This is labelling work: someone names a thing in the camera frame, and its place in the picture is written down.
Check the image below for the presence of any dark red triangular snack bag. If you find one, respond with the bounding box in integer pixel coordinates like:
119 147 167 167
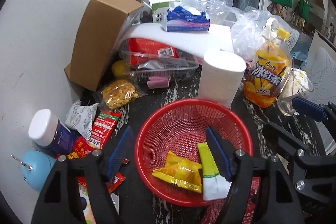
202 176 261 224

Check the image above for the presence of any green white snack packet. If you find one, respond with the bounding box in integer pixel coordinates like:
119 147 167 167
197 143 231 201

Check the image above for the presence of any yellow snack packet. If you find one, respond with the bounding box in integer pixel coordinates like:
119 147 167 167
152 151 203 193

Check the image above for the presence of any pink green wet wipes pack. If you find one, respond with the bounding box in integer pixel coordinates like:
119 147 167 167
77 176 121 224

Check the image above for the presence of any clear glass cup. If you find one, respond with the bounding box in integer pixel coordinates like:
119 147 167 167
277 68 314 116

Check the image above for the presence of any blue round humidifier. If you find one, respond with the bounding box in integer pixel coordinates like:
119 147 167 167
11 151 56 193

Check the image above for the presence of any grey leaf pattern cushion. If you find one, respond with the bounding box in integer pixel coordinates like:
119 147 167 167
307 47 336 155

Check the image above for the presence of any iced tea bottle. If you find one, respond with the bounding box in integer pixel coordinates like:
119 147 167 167
243 28 292 108

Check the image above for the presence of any white lid supplement jar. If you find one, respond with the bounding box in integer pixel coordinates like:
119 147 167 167
28 109 76 155

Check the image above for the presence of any white desiccant sachet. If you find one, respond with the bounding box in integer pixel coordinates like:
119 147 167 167
65 100 98 140

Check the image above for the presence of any red sauce packets pile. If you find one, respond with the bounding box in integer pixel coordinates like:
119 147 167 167
65 110 127 195

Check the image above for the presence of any white paper towel roll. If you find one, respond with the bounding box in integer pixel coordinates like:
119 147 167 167
198 50 247 109

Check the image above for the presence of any red plastic mesh basket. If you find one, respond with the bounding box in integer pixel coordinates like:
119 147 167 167
134 98 253 207

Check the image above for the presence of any yellow crumb snack bag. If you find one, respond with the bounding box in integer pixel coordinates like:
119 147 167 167
97 79 146 110

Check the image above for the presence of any large clear zip bag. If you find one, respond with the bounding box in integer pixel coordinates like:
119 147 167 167
195 0 234 25

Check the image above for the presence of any blue tissue pack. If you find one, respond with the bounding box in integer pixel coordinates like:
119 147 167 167
161 2 210 32

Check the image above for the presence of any clear plastic container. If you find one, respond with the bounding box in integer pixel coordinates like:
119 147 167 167
119 38 199 84

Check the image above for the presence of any brown cardboard box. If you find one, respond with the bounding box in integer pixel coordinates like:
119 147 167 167
64 0 143 92

